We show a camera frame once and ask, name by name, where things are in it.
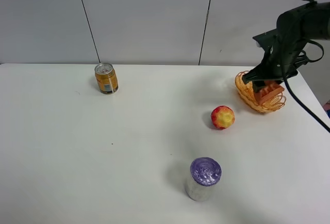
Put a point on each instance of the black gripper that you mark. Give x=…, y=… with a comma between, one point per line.
x=280, y=58

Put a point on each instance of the orange waffle slice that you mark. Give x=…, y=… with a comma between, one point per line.
x=267, y=93

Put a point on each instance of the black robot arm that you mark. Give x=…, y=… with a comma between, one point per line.
x=309, y=22

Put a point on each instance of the orange woven basket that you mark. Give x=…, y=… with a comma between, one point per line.
x=247, y=95

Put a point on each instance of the red yellow toy apple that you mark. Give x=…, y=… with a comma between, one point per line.
x=222, y=117

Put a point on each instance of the blue object at edge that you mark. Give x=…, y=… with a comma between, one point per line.
x=326, y=107

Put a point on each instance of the purple lidded silver cup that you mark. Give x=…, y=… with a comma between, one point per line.
x=205, y=173

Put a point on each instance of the gold drink can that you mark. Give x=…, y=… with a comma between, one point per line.
x=106, y=78

